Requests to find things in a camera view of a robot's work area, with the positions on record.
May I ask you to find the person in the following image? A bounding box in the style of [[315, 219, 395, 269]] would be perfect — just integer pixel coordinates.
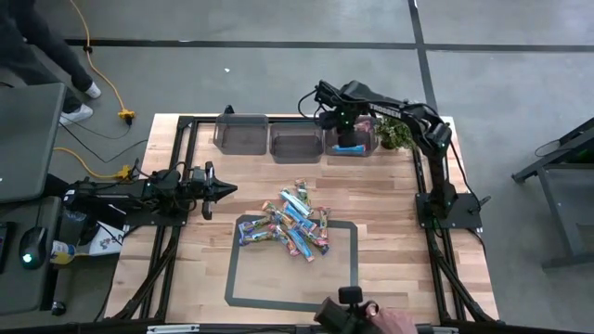
[[0, 0, 102, 127]]

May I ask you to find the thin black cable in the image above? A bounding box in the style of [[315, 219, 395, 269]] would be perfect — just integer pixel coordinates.
[[58, 121, 149, 164]]

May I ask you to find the plastic bottle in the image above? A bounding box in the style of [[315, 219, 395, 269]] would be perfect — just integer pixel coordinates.
[[49, 239, 79, 266]]

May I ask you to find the yellow power cord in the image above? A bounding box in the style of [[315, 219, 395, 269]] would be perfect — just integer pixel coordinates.
[[52, 146, 135, 181], [68, 0, 136, 125]]

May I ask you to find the translucent grey plastic bin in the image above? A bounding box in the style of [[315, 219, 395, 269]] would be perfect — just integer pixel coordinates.
[[268, 121, 325, 165], [323, 115, 378, 158], [213, 112, 270, 156]]

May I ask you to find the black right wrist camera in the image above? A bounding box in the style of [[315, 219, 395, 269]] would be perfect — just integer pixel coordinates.
[[316, 109, 339, 132]]

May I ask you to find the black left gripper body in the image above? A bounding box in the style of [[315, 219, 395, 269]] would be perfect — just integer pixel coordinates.
[[187, 174, 208, 209]]

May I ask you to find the person's hand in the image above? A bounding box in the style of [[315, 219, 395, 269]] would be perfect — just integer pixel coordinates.
[[366, 303, 420, 334]]

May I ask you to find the grey desk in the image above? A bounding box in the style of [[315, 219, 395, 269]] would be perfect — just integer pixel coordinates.
[[0, 195, 64, 317]]

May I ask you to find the green and orange granola bar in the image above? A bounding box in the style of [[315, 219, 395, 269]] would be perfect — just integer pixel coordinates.
[[294, 178, 312, 206]]

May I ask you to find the green plant in black pot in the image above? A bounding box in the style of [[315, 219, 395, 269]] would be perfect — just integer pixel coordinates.
[[374, 115, 415, 151]]

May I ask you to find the white paper bag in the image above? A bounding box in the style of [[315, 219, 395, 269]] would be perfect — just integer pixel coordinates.
[[86, 221, 126, 257]]

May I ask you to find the black metal stand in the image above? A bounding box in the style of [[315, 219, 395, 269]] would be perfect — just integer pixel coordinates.
[[510, 116, 594, 271]]

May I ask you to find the black computer mouse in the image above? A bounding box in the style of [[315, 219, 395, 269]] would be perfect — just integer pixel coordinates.
[[18, 225, 48, 271]]

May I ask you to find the grey side table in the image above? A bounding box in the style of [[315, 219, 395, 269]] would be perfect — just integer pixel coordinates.
[[0, 82, 67, 204]]

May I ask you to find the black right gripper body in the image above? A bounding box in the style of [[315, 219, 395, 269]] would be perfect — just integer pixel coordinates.
[[333, 101, 365, 135]]

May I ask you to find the black aluminium table frame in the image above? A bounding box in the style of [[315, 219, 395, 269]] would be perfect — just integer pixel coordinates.
[[95, 113, 501, 326]]

